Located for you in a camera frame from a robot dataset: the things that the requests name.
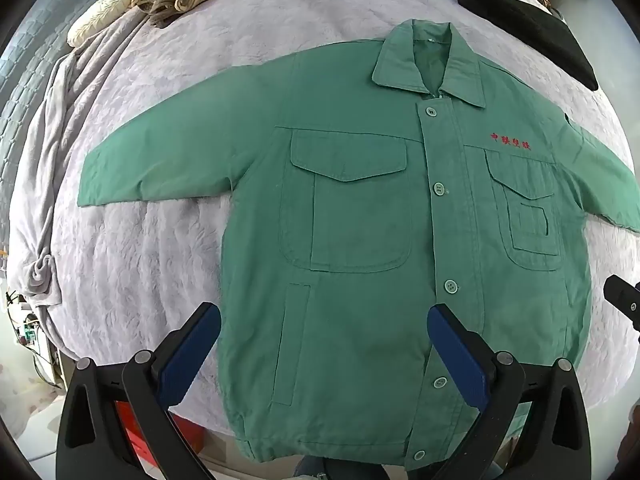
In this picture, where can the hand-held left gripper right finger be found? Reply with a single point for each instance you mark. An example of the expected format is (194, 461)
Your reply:
(460, 355)

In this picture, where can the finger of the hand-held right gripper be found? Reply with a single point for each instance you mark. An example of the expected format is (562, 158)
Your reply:
(622, 300)

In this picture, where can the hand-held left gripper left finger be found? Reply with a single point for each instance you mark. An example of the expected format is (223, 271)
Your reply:
(192, 350)

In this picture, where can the green work jacket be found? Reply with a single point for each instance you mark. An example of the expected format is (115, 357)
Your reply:
(360, 240)

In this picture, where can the red box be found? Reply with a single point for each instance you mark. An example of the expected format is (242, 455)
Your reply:
(187, 435)

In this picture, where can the lavender plush bed blanket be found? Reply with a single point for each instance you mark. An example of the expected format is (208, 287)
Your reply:
(175, 110)

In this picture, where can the black garment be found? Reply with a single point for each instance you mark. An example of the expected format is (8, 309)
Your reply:
(525, 20)

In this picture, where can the grey quilted bed cover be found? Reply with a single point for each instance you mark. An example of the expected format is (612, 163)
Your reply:
(25, 85)

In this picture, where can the cream quilted pillow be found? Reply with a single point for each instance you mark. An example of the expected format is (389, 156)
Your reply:
(95, 20)

